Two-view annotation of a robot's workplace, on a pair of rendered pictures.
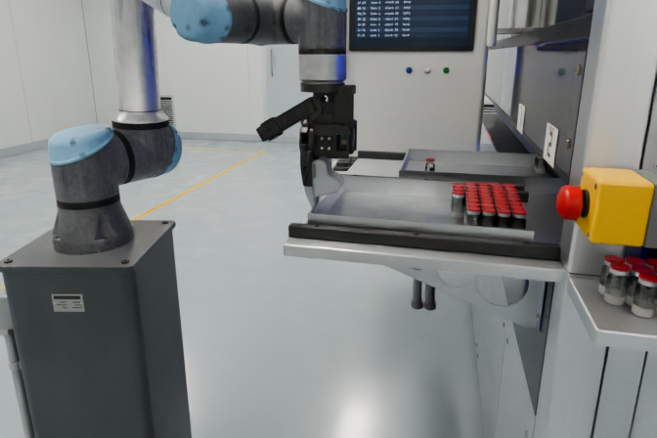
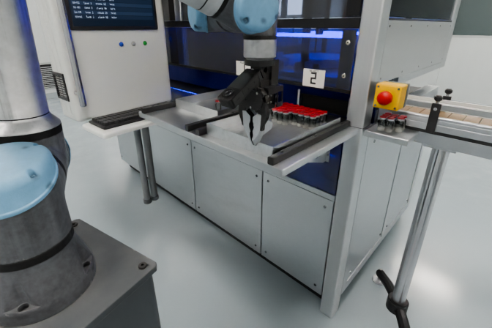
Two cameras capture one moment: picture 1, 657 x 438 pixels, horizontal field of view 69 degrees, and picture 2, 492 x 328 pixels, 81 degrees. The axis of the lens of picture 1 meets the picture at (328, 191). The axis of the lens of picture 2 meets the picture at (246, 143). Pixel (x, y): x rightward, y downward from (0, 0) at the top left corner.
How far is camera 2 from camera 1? 0.77 m
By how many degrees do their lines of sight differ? 56
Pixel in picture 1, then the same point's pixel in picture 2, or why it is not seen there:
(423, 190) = not seen: hidden behind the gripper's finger
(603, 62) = (378, 39)
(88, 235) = (77, 272)
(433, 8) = not seen: outside the picture
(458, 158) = (202, 98)
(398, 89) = (116, 59)
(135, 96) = (33, 97)
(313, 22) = not seen: hidden behind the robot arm
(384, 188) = (229, 123)
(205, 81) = not seen: outside the picture
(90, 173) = (59, 203)
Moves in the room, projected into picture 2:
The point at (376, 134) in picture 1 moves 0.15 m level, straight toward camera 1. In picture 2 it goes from (107, 95) to (127, 99)
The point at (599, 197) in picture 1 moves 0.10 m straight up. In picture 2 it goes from (400, 93) to (408, 56)
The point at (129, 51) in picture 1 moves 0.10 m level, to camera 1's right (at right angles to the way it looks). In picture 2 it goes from (17, 41) to (80, 38)
